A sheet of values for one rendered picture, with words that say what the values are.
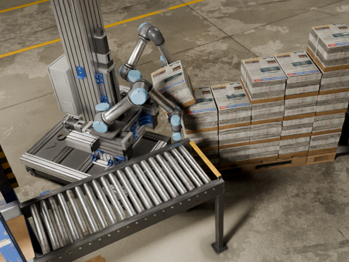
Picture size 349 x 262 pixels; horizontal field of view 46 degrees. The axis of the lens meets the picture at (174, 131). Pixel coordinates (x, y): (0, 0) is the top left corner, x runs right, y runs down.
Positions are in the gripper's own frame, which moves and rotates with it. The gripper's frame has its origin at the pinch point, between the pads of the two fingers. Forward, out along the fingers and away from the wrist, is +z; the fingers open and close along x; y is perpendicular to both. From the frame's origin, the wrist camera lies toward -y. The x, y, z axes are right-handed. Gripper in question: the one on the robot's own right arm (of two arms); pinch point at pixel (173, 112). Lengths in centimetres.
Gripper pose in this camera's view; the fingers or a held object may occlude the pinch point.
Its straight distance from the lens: 354.1
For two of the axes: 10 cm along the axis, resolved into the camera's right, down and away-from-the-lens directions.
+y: -4.2, -6.6, -6.2
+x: -9.0, 3.9, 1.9
